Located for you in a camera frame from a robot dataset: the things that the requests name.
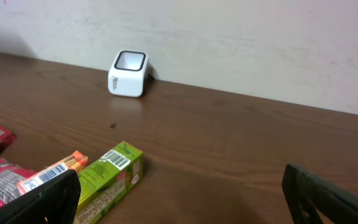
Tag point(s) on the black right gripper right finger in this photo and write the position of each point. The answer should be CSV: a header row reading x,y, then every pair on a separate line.
x,y
307,196

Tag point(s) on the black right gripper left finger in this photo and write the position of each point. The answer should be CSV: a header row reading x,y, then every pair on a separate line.
x,y
55,201

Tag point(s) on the orange tissue pack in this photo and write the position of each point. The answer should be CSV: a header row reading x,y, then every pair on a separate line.
x,y
76,161

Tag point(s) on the green tea carton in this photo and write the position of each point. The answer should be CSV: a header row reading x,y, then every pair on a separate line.
x,y
107,180

